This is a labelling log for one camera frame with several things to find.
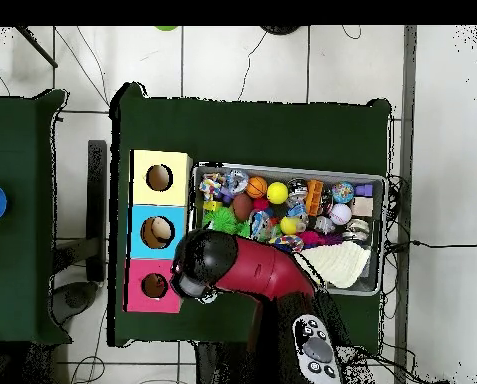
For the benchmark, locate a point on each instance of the cream yellow cloth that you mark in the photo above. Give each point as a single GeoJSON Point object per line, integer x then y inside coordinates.
{"type": "Point", "coordinates": [342, 264]}

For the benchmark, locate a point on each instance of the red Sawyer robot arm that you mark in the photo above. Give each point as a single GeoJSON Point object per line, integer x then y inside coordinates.
{"type": "Point", "coordinates": [262, 272]}

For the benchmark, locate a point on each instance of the wooden box with three holes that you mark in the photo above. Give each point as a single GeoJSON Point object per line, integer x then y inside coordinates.
{"type": "Point", "coordinates": [160, 208]}

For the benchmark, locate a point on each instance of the clear mesh bin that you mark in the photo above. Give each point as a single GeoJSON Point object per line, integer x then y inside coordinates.
{"type": "Point", "coordinates": [334, 172]}

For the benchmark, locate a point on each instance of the brown toy football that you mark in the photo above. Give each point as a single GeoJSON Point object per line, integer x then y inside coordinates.
{"type": "Point", "coordinates": [242, 206]}

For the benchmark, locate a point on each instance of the green spiky ball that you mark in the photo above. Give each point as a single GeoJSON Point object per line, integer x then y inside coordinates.
{"type": "Point", "coordinates": [222, 221]}

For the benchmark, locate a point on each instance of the bright orange mini basketball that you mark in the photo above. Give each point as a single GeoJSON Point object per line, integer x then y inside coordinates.
{"type": "Point", "coordinates": [256, 187]}

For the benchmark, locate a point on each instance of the colourful crinkled packet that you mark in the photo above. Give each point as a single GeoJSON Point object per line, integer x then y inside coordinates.
{"type": "Point", "coordinates": [211, 186]}

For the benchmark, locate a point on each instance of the yellow ball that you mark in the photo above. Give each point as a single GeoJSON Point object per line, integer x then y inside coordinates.
{"type": "Point", "coordinates": [277, 192]}

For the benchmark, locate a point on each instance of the orange plastic toy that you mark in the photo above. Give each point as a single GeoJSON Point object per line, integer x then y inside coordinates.
{"type": "Point", "coordinates": [315, 198]}

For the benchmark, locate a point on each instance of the white baseball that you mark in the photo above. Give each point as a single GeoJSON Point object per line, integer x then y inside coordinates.
{"type": "Point", "coordinates": [341, 214]}

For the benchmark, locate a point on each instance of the colourful speckled ball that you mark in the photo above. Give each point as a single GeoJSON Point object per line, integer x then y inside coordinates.
{"type": "Point", "coordinates": [344, 192]}

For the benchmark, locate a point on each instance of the plain wooden block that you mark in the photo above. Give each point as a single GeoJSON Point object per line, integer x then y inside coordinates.
{"type": "Point", "coordinates": [364, 206]}

